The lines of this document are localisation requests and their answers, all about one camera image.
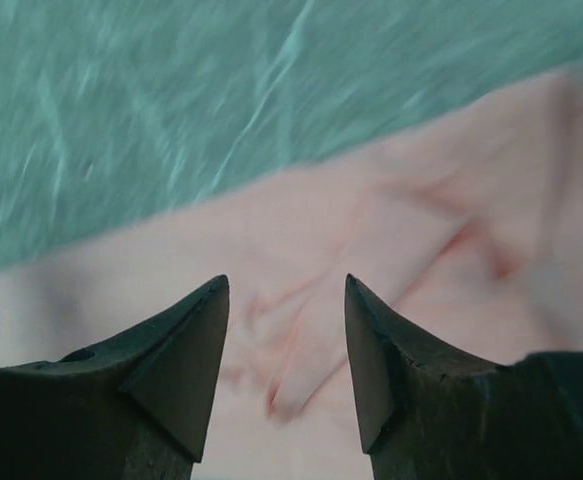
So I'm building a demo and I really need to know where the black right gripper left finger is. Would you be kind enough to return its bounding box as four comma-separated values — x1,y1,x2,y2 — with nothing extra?
0,275,229,479

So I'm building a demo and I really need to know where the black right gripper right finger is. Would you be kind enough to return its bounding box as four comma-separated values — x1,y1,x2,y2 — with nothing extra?
345,276,583,479

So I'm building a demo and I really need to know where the salmon pink t-shirt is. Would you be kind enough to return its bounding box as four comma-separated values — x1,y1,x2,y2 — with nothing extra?
0,69,583,479

